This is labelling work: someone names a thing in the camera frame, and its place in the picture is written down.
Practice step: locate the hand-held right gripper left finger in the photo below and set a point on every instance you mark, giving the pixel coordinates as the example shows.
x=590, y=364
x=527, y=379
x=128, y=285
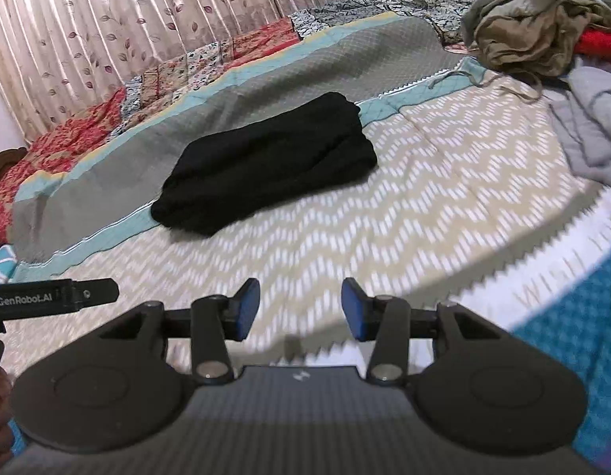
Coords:
x=248, y=307

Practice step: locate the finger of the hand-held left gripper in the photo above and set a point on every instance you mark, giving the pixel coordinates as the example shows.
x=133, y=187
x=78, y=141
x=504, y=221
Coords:
x=100, y=293

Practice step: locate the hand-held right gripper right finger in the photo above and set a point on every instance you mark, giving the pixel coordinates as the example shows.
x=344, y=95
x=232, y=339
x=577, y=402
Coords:
x=354, y=309

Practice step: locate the black pants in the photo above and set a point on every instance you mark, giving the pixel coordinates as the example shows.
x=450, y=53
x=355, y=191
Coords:
x=266, y=163

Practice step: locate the teal white-lined cloth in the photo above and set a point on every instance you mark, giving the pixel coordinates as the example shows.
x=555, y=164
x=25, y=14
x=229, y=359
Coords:
x=1, y=264

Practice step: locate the brown cloth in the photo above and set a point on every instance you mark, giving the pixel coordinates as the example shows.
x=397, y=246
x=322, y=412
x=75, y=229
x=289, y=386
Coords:
x=6, y=166

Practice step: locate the teal diamond-pattern bed sheet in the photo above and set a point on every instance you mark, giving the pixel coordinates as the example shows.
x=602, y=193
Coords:
x=577, y=336

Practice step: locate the pink leaf-print curtain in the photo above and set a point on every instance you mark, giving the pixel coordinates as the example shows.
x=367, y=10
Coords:
x=88, y=24

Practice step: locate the grey cloth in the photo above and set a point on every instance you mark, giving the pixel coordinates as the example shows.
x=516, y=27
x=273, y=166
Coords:
x=590, y=123

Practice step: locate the olive clothes pile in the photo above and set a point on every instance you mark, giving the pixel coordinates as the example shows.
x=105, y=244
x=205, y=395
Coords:
x=523, y=29

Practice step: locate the red cloth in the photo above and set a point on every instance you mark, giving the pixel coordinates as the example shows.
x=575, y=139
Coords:
x=600, y=44

